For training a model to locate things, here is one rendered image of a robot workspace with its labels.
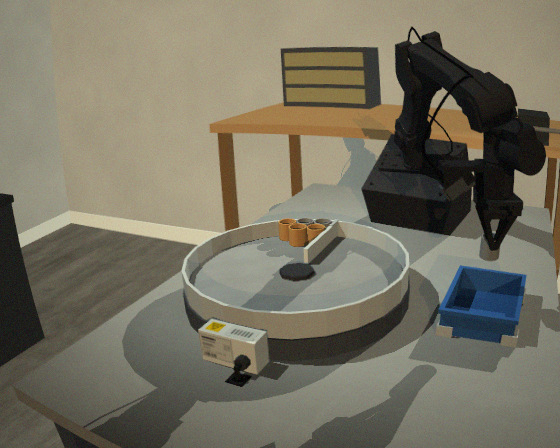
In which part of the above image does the orange hollow cylinder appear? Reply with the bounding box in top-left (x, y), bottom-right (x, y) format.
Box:
top-left (278, 219), bottom-right (296, 241)
top-left (289, 223), bottom-right (307, 247)
top-left (307, 224), bottom-right (325, 245)

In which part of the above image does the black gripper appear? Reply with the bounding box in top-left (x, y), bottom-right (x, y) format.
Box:
top-left (473, 164), bottom-right (523, 250)

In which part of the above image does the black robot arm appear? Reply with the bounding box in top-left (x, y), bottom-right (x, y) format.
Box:
top-left (378, 31), bottom-right (546, 201)

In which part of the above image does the grey metal ring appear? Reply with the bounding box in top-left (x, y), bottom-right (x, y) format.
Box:
top-left (314, 218), bottom-right (332, 229)
top-left (479, 233), bottom-right (500, 261)
top-left (296, 218), bottom-right (314, 226)

